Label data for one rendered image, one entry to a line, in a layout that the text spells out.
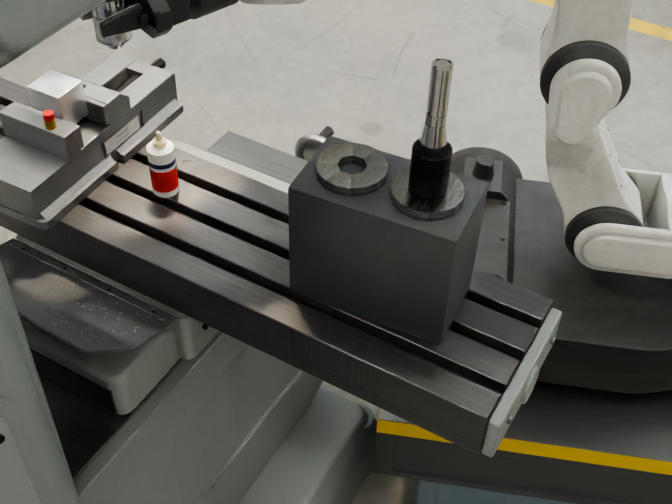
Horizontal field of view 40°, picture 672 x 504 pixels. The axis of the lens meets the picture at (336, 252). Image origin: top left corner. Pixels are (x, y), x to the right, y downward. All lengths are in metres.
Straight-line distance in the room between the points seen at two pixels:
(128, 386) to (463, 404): 0.48
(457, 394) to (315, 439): 0.88
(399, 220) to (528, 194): 0.96
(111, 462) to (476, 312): 0.56
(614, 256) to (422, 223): 0.74
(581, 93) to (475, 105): 1.74
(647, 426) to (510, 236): 0.45
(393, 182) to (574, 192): 0.67
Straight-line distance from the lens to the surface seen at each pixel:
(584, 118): 1.57
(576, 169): 1.69
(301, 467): 1.96
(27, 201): 1.38
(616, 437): 1.85
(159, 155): 1.36
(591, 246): 1.75
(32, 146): 1.44
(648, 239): 1.75
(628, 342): 1.78
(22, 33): 0.97
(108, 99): 1.43
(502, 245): 1.86
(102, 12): 1.23
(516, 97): 3.34
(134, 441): 1.41
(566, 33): 1.54
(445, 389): 1.16
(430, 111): 1.04
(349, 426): 2.02
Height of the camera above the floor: 1.85
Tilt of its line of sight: 44 degrees down
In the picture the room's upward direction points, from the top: 2 degrees clockwise
